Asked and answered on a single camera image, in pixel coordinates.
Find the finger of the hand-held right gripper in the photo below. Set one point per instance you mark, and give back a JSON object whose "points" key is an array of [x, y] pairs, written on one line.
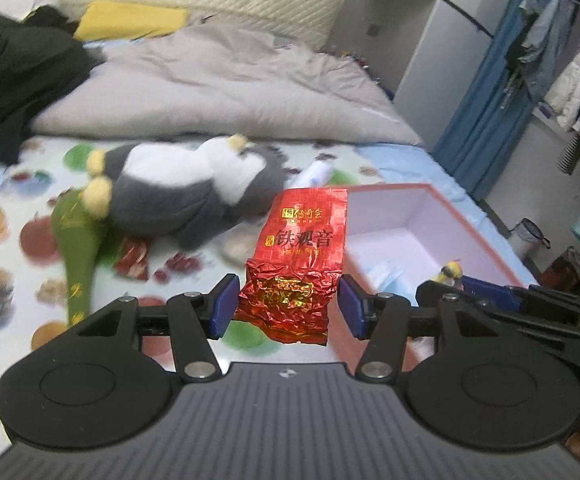
{"points": [[490, 292], [435, 290]]}

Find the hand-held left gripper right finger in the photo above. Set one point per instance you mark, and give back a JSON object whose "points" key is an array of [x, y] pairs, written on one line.
{"points": [[352, 310]]}

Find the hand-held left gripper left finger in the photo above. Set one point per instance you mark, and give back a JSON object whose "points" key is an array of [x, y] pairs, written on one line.
{"points": [[222, 305]]}

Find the small bee plush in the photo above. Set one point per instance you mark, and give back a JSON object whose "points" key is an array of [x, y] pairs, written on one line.
{"points": [[449, 271]]}

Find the orange cardboard box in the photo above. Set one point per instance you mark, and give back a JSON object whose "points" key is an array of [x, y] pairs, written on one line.
{"points": [[420, 210]]}

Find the red foil tea packet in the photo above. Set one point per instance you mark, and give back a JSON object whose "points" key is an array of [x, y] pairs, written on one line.
{"points": [[295, 250]]}

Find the white trash bin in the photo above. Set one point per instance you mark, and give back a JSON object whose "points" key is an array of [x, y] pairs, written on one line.
{"points": [[522, 240]]}

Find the dark red stool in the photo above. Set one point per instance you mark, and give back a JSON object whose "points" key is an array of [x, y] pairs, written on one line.
{"points": [[562, 267]]}

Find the small red foil packet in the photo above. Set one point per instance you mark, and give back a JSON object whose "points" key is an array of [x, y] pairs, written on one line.
{"points": [[132, 260]]}

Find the grey white penguin plush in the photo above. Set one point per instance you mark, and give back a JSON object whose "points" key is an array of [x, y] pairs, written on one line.
{"points": [[170, 195]]}

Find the white tube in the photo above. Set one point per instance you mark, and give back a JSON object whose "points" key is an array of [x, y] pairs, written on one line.
{"points": [[315, 172]]}

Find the grey striped sweater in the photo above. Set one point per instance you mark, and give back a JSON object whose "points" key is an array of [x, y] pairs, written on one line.
{"points": [[572, 155]]}

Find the blue curtain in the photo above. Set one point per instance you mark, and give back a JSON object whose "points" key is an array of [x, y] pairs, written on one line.
{"points": [[490, 125]]}

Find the grey duvet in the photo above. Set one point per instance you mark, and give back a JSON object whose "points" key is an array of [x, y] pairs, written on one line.
{"points": [[220, 90]]}

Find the fruit printed bed sheet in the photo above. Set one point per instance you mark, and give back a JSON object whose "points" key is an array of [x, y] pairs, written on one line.
{"points": [[20, 210]]}

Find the white puffer jacket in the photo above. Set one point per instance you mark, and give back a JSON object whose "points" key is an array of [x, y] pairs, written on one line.
{"points": [[575, 80]]}

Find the row of small bottles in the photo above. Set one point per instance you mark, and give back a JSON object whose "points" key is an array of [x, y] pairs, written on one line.
{"points": [[350, 57]]}

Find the white cabinet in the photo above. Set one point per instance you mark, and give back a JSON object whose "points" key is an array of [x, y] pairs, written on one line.
{"points": [[420, 35]]}

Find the blue denim jacket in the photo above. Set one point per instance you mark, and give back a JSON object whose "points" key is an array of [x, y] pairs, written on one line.
{"points": [[545, 40]]}

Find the yellow pillow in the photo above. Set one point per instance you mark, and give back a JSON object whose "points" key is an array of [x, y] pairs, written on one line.
{"points": [[130, 20]]}

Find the black clothing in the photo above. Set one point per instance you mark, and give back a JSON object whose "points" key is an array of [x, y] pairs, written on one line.
{"points": [[20, 80]]}

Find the grey wall socket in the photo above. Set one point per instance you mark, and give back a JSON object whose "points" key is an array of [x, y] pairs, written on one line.
{"points": [[372, 30]]}

